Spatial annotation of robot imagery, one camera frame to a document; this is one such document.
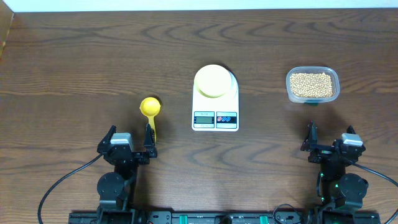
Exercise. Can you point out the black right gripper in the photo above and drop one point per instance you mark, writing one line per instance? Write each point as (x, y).
(321, 152)

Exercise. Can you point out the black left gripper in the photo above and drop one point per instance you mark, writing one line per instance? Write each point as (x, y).
(142, 158)

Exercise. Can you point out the yellow measuring scoop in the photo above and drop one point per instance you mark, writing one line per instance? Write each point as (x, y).
(150, 107)

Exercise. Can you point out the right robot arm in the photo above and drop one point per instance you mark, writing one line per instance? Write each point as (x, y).
(341, 193)

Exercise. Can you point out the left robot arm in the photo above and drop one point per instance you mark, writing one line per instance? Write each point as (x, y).
(116, 188)

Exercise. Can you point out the white digital kitchen scale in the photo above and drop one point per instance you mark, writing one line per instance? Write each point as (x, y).
(216, 114)

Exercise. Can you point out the yellow plastic bowl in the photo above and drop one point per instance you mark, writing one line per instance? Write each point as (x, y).
(213, 81)

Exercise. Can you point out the clear plastic container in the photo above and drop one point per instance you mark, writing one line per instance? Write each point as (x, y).
(312, 69)

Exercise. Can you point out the soybeans in container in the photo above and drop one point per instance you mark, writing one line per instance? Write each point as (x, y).
(311, 85)

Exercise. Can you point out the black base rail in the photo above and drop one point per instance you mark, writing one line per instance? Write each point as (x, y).
(165, 217)

